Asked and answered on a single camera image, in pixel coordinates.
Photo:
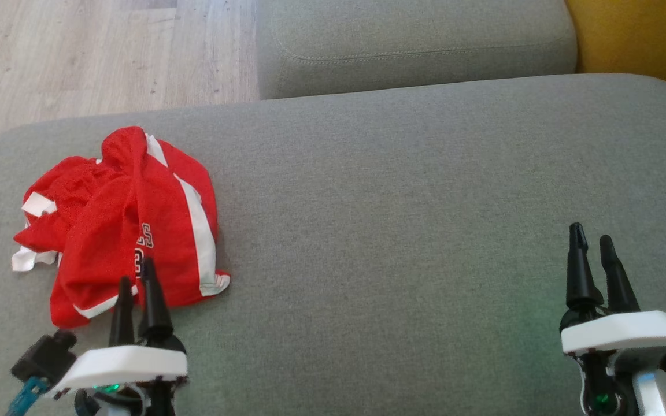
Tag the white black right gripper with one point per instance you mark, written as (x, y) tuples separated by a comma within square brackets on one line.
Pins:
[(616, 332)]

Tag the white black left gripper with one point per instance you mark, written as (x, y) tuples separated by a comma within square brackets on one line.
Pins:
[(125, 367)]

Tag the red shorts white side stripe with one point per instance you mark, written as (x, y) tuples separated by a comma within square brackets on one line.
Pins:
[(177, 219)]

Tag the red jersey white sleeves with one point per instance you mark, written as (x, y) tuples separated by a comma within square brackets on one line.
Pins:
[(61, 214)]

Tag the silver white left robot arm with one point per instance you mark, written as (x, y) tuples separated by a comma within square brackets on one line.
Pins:
[(125, 411)]

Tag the yellow sofa backrest cushion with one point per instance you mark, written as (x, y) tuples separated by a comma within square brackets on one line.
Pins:
[(639, 34)]

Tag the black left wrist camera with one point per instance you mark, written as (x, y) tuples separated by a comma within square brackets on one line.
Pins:
[(44, 358)]

